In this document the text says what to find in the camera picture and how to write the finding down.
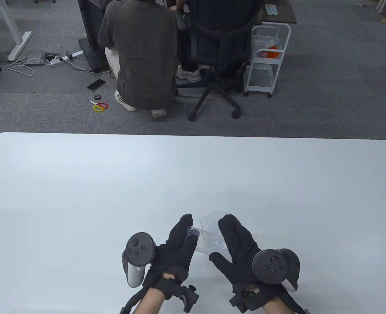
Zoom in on white office desk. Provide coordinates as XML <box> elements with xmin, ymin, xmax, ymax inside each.
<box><xmin>0</xmin><ymin>0</ymin><xmax>33</xmax><ymax>61</ymax></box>

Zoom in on white power strip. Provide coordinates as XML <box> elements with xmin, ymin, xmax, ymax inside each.
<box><xmin>61</xmin><ymin>50</ymin><xmax>84</xmax><ymax>61</ymax></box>

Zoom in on medium clear plastic beaker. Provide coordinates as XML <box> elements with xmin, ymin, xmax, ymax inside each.
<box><xmin>210</xmin><ymin>222</ymin><xmax>224</xmax><ymax>251</ymax></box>

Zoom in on person's right hand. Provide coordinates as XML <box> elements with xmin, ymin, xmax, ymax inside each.
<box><xmin>209</xmin><ymin>214</ymin><xmax>263</xmax><ymax>289</ymax></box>

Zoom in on black office chair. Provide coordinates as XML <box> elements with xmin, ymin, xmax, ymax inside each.
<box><xmin>173</xmin><ymin>13</ymin><xmax>260</xmax><ymax>122</ymax></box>

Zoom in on person's left hand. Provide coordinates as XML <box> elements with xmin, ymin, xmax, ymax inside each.
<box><xmin>143</xmin><ymin>214</ymin><xmax>200</xmax><ymax>289</ymax></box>

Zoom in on dark brown desk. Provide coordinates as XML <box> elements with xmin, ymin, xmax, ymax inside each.
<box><xmin>260</xmin><ymin>0</ymin><xmax>297</xmax><ymax>24</ymax></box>

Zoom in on black floor stand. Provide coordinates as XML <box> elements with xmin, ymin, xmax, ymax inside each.
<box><xmin>78</xmin><ymin>0</ymin><xmax>112</xmax><ymax>73</ymax></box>

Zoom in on person's left forearm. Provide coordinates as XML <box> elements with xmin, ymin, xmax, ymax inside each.
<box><xmin>132</xmin><ymin>288</ymin><xmax>167</xmax><ymax>314</ymax></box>

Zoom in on largest clear plastic beaker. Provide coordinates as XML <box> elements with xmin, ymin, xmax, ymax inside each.
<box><xmin>198</xmin><ymin>210</ymin><xmax>234</xmax><ymax>257</ymax></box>

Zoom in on black and white controller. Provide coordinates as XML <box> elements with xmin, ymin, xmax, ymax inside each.
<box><xmin>252</xmin><ymin>249</ymin><xmax>301</xmax><ymax>292</ymax></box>
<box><xmin>121</xmin><ymin>232</ymin><xmax>156</xmax><ymax>288</ymax></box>

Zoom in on red and yellow scissors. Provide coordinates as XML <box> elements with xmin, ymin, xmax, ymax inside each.
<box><xmin>88</xmin><ymin>99</ymin><xmax>109</xmax><ymax>113</ymax></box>

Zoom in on dark smartphone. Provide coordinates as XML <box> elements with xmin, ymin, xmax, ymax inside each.
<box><xmin>87</xmin><ymin>78</ymin><xmax>106</xmax><ymax>92</ymax></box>

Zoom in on orange and white object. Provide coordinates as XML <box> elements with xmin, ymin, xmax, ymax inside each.
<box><xmin>262</xmin><ymin>39</ymin><xmax>283</xmax><ymax>59</ymax></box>

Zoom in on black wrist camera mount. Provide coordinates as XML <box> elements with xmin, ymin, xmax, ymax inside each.
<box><xmin>229</xmin><ymin>293</ymin><xmax>249</xmax><ymax>313</ymax></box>
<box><xmin>177</xmin><ymin>285</ymin><xmax>200</xmax><ymax>313</ymax></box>

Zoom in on large clear plastic beaker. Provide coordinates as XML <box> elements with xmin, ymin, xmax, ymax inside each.
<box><xmin>205</xmin><ymin>217</ymin><xmax>226</xmax><ymax>254</ymax></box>

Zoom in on black glove cable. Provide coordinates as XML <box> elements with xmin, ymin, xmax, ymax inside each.
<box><xmin>119</xmin><ymin>288</ymin><xmax>148</xmax><ymax>314</ymax></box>

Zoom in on white cable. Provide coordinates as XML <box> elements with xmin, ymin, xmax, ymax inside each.
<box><xmin>5</xmin><ymin>57</ymin><xmax>35</xmax><ymax>77</ymax></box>

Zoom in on person's right forearm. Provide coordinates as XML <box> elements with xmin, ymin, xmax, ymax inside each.
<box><xmin>262</xmin><ymin>297</ymin><xmax>298</xmax><ymax>314</ymax></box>

